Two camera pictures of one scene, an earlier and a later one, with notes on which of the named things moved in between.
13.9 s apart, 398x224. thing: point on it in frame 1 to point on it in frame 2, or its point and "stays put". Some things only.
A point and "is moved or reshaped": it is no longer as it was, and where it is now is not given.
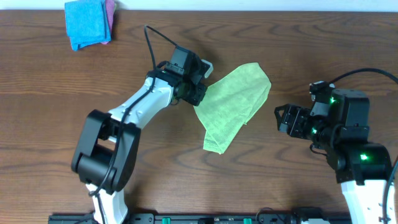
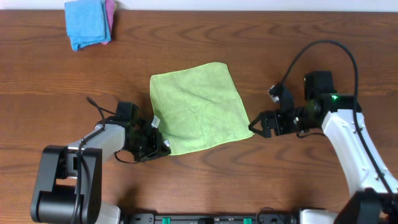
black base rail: [203, 218] stays put
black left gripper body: [195, 92] to [152, 140]
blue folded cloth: [87, 23] stays put
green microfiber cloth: [229, 102] is moved or reshaped
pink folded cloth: [109, 7] stays put
